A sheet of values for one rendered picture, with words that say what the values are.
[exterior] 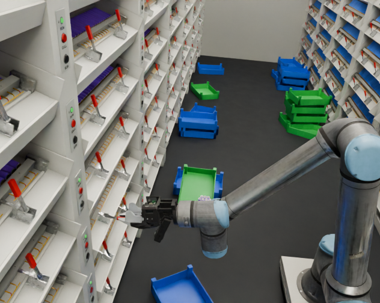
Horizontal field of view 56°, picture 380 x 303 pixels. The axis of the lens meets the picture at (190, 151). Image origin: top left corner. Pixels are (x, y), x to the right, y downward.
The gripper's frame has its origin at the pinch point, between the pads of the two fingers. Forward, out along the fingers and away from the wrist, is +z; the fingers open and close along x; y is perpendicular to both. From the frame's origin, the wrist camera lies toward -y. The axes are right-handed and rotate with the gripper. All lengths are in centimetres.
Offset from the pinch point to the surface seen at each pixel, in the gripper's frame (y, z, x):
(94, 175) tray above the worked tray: 19.4, 5.5, 1.8
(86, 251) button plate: 7.5, 2.9, 23.2
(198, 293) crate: -55, -21, -13
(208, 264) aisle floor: -55, -24, -31
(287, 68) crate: -47, -94, -313
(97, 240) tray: -1.0, 6.2, 9.9
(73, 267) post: 5.8, 5.5, 27.5
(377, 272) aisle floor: -69, -107, -41
